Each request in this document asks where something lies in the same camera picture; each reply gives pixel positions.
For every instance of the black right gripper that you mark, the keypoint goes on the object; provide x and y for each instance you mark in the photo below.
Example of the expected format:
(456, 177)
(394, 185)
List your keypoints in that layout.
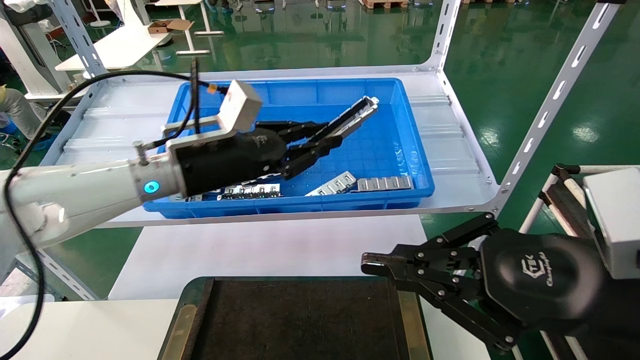
(540, 275)

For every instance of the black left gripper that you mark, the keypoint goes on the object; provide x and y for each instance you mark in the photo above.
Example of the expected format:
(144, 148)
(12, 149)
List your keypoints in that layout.
(220, 162)

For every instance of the grey metal channel part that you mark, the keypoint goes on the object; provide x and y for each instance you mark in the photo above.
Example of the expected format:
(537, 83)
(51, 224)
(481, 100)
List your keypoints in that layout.
(355, 116)

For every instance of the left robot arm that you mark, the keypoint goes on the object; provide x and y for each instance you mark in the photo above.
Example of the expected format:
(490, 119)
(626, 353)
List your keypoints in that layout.
(75, 190)

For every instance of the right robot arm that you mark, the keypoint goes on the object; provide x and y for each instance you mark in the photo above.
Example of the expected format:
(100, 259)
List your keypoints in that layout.
(622, 310)

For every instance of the grey flat metal part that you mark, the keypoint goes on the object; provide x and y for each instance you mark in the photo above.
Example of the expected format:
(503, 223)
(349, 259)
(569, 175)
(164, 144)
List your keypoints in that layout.
(385, 184)

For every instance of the black container tray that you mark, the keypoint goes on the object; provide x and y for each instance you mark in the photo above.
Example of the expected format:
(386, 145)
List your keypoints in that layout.
(300, 320)

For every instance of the blue plastic bin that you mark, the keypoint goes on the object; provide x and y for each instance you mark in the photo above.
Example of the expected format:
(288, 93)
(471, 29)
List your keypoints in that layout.
(380, 150)

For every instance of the white metal shelving rack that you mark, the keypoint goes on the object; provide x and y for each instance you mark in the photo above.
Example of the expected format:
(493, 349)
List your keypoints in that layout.
(450, 150)

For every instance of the white cart black grip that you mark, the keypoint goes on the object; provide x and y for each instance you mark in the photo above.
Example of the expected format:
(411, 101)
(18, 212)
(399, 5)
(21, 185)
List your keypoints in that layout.
(560, 200)

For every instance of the wooden pallet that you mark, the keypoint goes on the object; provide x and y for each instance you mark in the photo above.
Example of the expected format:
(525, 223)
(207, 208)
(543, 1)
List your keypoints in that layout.
(385, 4)

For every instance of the white table with legs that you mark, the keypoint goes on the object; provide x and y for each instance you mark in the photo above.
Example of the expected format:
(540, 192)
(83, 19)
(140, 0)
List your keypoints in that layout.
(192, 25)

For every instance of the open cardboard box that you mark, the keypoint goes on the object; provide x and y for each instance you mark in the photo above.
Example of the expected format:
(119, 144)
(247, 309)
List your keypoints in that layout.
(167, 26)

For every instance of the white work table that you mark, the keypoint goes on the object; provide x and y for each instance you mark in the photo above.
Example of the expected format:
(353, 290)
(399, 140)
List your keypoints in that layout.
(120, 47)

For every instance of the white round stand base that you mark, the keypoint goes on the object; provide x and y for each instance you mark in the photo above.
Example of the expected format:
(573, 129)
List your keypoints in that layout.
(100, 22)

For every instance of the blue shoe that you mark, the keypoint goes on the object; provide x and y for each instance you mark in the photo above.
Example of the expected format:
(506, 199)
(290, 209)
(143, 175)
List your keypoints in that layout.
(44, 144)

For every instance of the person leg white trousers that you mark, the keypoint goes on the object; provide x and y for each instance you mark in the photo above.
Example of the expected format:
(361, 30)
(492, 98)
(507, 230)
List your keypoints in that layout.
(17, 112)

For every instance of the white machine housing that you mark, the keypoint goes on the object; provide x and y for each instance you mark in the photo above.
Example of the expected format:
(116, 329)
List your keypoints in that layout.
(25, 55)

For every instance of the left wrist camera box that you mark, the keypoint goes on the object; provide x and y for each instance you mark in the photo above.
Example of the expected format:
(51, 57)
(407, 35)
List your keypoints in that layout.
(240, 105)

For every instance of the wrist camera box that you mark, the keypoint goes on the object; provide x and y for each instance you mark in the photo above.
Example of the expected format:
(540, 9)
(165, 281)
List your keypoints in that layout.
(240, 105)
(617, 220)

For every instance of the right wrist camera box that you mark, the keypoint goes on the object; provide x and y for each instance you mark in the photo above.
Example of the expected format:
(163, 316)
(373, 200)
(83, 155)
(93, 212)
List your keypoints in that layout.
(617, 220)

